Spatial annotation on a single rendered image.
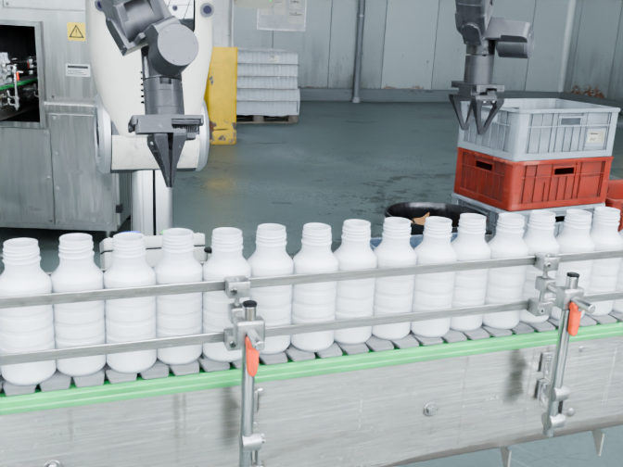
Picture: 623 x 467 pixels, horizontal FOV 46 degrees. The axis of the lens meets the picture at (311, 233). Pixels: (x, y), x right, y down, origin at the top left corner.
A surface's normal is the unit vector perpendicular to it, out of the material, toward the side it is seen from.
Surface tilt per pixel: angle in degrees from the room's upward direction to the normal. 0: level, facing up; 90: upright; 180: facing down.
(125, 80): 90
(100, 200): 87
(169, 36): 70
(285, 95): 90
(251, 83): 89
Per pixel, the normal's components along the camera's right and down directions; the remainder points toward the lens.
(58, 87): 0.04, 0.28
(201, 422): 0.34, 0.28
